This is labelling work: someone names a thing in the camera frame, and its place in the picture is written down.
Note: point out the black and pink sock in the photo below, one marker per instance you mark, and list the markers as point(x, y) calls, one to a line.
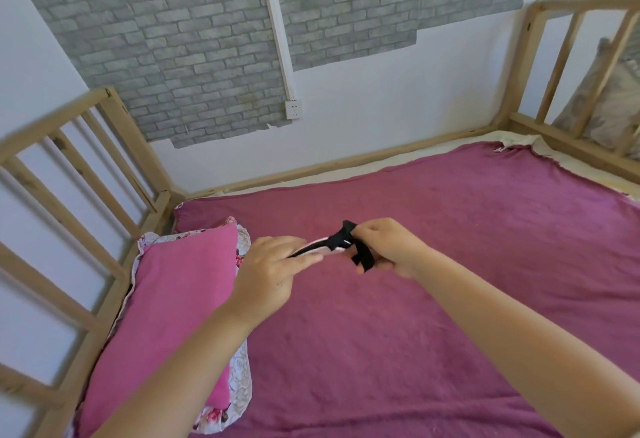
point(345, 239)

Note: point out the wooden bed frame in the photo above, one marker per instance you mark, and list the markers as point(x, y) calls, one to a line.
point(125, 125)

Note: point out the grey patterned cushion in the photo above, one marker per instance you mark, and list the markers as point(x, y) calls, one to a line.
point(619, 103)

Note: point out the floral pillow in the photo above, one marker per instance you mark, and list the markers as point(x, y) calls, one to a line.
point(241, 377)

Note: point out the person's right hand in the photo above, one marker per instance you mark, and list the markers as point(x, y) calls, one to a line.
point(397, 248)

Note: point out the person's right forearm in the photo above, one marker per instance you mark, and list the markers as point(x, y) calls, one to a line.
point(525, 347)

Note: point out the person's left hand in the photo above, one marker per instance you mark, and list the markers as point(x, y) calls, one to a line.
point(260, 278)

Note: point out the person's left thumb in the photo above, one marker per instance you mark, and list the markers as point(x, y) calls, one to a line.
point(305, 265)

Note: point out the magenta bed sheet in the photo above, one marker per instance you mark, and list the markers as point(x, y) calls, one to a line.
point(450, 332)

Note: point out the person's left forearm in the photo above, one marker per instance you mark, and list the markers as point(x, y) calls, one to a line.
point(175, 382)

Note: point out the person's right thumb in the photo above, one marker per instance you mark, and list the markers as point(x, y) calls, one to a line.
point(377, 228)

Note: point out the pink towel pillow cover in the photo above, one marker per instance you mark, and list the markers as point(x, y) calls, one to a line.
point(170, 303)

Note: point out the white wall socket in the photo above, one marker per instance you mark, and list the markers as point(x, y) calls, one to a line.
point(294, 109)

